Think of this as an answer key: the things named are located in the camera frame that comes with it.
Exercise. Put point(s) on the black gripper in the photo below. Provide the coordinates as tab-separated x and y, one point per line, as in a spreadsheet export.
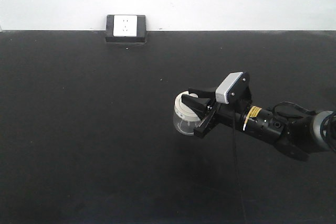
212	113

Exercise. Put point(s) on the glass jar with white lid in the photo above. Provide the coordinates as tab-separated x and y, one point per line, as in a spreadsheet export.
184	119

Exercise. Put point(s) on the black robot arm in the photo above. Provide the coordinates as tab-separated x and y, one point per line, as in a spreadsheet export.
291	129

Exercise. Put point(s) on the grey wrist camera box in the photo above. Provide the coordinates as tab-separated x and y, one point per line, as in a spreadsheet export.
232	87

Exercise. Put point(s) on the black socket box white outlet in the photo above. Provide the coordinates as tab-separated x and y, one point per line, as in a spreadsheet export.
126	29

